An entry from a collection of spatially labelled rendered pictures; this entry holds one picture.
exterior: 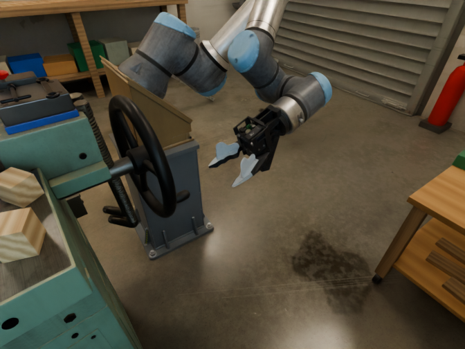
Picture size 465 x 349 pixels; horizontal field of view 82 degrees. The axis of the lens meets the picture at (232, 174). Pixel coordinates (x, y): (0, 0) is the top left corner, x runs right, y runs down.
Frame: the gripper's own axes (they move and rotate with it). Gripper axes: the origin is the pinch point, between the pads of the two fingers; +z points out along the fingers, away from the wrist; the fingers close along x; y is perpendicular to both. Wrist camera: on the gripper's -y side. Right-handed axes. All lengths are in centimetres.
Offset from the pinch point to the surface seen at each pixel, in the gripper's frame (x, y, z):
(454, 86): -12, -115, -209
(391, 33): -82, -98, -236
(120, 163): -9.5, 13.9, 16.4
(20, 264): 13.4, 27.0, 30.5
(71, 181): -3.6, 20.9, 24.1
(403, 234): 31, -58, -44
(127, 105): -7.8, 24.3, 8.2
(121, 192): -9.6, 7.4, 20.5
